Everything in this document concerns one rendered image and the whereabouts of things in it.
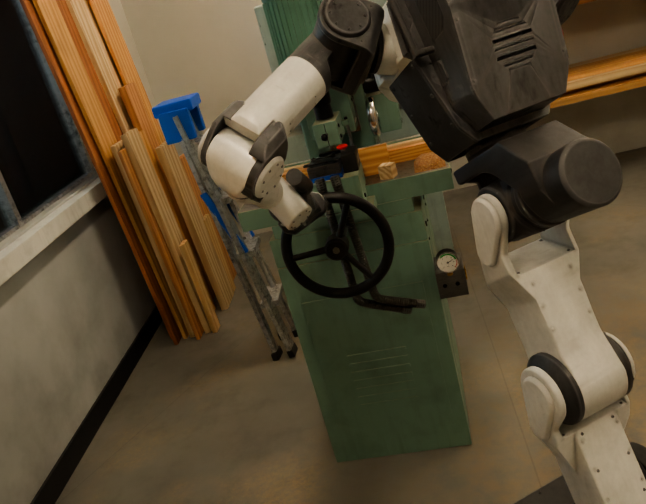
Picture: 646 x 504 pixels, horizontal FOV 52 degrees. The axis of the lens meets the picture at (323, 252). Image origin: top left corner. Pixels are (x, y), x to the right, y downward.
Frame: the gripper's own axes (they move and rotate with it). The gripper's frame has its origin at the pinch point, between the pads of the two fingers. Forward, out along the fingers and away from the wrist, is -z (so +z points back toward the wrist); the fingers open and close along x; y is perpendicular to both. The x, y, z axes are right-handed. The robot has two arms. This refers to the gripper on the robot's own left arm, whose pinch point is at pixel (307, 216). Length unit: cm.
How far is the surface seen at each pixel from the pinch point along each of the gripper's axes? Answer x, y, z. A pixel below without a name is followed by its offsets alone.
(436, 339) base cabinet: 5, -40, -49
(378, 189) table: 17.5, 1.2, -24.3
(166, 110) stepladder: -29, 89, -77
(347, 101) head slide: 25, 31, -36
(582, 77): 144, 34, -223
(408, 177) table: 25.8, -1.3, -23.6
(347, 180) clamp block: 12.4, 4.9, -12.6
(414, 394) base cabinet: -10, -49, -57
